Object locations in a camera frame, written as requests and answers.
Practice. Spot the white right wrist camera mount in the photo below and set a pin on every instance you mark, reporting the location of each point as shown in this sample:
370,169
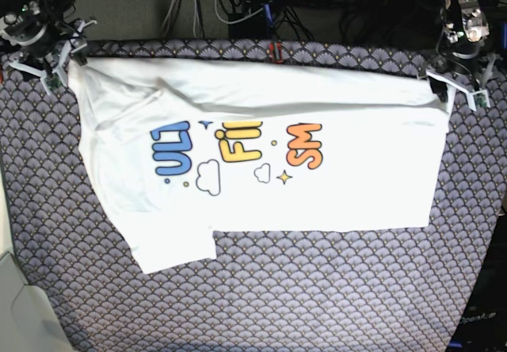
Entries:
50,70

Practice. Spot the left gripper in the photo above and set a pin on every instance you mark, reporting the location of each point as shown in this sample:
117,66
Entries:
461,58

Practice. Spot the red table clamp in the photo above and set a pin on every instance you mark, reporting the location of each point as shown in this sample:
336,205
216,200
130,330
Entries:
276,52

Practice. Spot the white printed T-shirt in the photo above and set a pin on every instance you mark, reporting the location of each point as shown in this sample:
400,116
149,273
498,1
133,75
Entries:
177,149

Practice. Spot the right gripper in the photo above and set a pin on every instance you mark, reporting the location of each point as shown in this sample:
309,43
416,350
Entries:
35,34

